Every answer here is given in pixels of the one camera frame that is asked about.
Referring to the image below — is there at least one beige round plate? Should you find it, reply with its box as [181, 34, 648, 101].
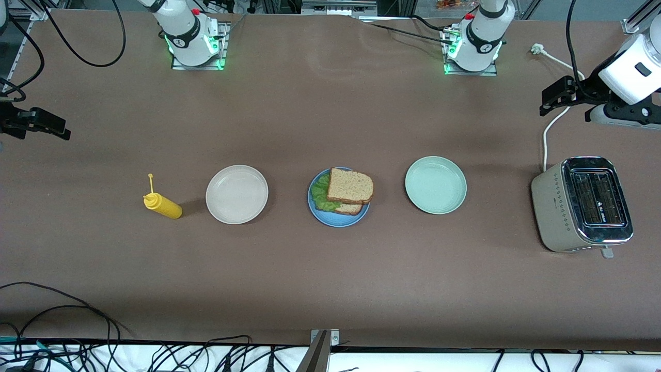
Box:
[206, 165, 269, 225]

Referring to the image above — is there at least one beige chrome toaster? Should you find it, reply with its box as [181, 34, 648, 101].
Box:
[531, 157, 635, 259]

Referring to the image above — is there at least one green lettuce leaf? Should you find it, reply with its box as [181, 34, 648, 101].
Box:
[311, 173, 342, 213]

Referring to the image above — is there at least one black base connector cable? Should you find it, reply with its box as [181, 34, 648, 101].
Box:
[356, 14, 458, 46]

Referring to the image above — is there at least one black looping cable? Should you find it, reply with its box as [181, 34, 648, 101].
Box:
[0, 282, 132, 357]

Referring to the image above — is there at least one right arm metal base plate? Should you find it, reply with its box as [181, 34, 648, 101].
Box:
[171, 22, 228, 71]

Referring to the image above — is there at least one pale green round plate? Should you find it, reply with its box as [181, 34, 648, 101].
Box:
[405, 156, 467, 215]

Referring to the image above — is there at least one blue round plate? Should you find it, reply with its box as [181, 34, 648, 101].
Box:
[308, 167, 371, 227]

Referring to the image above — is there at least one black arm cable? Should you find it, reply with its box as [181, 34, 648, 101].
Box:
[566, 0, 615, 101]
[0, 0, 127, 102]

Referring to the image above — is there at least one small metal corner bracket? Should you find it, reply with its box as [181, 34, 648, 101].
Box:
[310, 329, 340, 346]

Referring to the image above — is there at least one yellow mustard squeeze bottle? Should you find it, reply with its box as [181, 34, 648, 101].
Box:
[144, 173, 183, 220]

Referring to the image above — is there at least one dark aluminium frame profile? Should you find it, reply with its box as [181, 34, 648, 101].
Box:
[295, 331, 331, 372]

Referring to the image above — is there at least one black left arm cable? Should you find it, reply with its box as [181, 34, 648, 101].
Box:
[566, 0, 615, 101]

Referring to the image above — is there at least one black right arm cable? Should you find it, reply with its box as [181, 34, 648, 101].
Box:
[0, 0, 127, 102]

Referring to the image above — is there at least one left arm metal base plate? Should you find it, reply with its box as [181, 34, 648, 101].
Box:
[443, 28, 498, 77]

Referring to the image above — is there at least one grey electronics box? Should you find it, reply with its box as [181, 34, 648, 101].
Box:
[301, 0, 379, 16]

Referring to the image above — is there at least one silver aluminium frame profile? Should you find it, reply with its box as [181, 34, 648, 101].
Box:
[622, 0, 661, 36]

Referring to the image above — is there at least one white toaster power cable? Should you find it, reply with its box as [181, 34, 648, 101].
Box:
[531, 44, 587, 172]

